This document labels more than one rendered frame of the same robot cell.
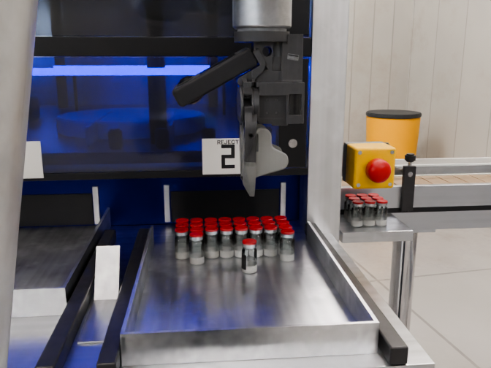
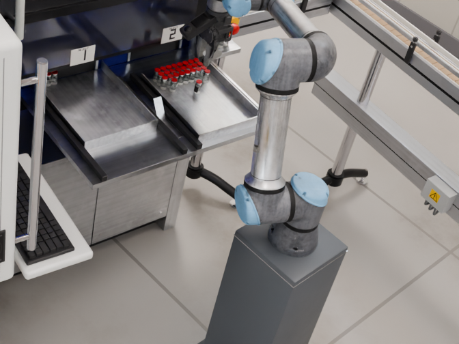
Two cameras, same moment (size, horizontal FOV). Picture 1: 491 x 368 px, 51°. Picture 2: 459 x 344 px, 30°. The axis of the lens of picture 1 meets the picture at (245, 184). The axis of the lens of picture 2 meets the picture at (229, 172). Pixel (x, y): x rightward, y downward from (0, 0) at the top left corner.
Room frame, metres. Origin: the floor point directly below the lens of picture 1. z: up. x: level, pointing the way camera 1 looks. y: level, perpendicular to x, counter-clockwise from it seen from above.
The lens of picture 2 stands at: (-1.19, 1.38, 2.58)
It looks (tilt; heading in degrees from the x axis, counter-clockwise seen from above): 41 degrees down; 319
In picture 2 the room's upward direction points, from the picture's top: 15 degrees clockwise
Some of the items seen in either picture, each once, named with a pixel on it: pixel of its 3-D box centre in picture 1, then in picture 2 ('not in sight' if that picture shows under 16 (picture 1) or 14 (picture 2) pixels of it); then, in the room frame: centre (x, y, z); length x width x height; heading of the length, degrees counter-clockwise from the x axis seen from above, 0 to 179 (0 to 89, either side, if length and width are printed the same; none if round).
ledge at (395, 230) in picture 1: (364, 224); (215, 44); (0.94, -0.23, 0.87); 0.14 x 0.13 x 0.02; 6
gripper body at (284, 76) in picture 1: (267, 79); (216, 23); (0.69, -0.03, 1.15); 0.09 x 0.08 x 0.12; 95
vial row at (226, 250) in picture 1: (234, 242); (183, 77); (0.75, 0.02, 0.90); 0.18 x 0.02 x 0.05; 95
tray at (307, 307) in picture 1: (239, 275); (201, 97); (0.64, 0.01, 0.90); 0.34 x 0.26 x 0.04; 5
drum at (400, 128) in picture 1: (390, 155); not in sight; (4.39, -1.25, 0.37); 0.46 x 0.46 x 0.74
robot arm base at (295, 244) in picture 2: not in sight; (296, 226); (0.06, -0.01, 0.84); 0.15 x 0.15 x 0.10
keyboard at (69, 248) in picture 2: not in sight; (21, 207); (0.43, 0.70, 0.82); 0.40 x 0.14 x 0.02; 2
